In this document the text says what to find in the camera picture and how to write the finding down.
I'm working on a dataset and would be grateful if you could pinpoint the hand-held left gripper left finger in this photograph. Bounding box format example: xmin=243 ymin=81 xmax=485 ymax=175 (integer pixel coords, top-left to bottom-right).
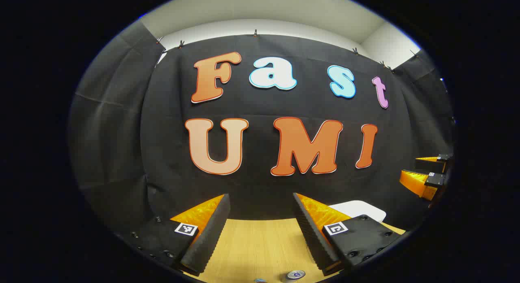
xmin=117 ymin=194 xmax=231 ymax=276

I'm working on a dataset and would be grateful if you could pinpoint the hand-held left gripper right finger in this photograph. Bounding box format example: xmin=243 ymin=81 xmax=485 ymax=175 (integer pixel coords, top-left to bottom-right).
xmin=292 ymin=192 xmax=407 ymax=276

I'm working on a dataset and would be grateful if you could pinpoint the white desktop garbage bin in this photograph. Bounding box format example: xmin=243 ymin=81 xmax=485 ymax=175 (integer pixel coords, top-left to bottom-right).
xmin=328 ymin=200 xmax=387 ymax=223

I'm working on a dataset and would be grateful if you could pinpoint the wooden desktop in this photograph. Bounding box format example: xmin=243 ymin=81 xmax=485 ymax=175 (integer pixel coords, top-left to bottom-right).
xmin=185 ymin=216 xmax=407 ymax=283

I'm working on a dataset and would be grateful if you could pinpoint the black backdrop cloth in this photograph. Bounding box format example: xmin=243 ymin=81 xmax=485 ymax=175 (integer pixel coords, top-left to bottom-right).
xmin=68 ymin=21 xmax=455 ymax=243

